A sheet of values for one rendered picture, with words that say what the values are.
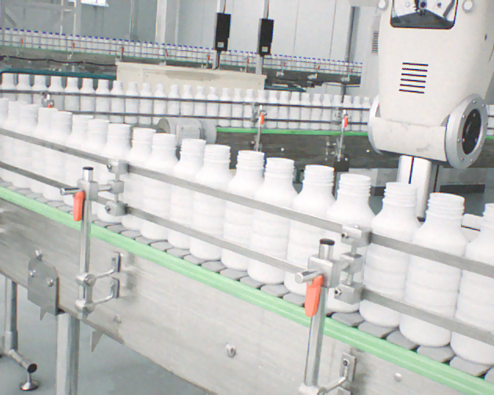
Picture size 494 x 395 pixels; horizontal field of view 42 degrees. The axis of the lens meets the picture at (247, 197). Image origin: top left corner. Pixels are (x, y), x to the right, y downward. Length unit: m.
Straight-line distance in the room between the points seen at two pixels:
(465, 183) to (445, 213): 7.24
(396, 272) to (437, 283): 0.06
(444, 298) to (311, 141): 2.34
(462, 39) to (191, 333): 0.78
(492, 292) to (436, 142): 0.71
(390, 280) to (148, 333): 0.43
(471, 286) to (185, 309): 0.42
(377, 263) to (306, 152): 2.28
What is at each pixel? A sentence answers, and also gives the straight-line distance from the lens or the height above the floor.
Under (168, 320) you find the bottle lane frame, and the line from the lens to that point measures 0.99.
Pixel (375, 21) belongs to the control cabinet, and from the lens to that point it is 7.19.
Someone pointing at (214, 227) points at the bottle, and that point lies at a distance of 0.93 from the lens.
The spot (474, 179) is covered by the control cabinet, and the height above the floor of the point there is 0.15.
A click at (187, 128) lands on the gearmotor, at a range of 2.53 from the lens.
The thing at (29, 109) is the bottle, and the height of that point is 1.16.
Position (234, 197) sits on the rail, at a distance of 0.87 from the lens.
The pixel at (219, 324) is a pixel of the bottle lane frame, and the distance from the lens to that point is 0.91.
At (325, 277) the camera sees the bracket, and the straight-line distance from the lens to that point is 0.70.
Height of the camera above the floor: 1.29
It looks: 12 degrees down
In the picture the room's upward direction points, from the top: 5 degrees clockwise
